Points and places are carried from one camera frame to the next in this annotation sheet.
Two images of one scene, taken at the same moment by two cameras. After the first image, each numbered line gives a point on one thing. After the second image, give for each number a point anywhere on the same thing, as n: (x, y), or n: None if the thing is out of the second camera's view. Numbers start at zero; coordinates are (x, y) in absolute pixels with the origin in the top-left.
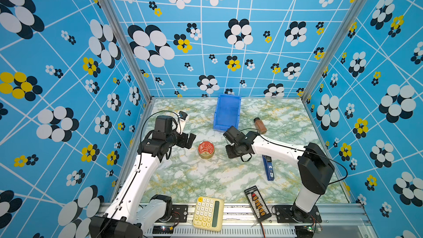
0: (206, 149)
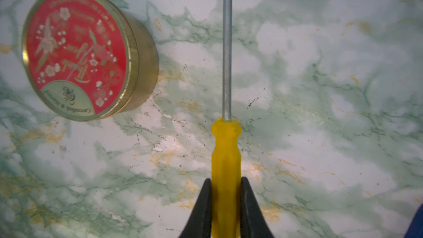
0: (86, 57)
